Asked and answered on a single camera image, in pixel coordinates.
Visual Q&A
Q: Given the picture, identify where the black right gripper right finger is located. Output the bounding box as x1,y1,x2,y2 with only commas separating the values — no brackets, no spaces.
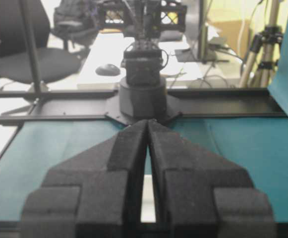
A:
148,120,276,238

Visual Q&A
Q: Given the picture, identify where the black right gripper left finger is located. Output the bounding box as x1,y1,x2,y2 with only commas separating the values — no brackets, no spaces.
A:
20,120,148,238

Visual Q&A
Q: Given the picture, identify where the white plastic case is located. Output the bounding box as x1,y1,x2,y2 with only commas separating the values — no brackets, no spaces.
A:
141,175,156,223

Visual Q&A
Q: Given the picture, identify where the teal table mat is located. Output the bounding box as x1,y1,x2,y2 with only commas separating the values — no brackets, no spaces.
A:
0,0,288,221

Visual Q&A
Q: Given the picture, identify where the black computer mouse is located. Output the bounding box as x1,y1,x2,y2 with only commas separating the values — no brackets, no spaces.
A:
95,63,120,76

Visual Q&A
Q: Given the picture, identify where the cardboard box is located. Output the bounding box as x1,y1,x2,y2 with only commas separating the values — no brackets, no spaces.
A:
210,19,250,58

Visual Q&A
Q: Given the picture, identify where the black office chair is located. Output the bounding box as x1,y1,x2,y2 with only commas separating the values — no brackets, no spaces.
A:
0,0,81,84

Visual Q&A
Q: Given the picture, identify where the camera tripod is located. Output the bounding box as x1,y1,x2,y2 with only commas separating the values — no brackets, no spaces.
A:
238,0,284,88

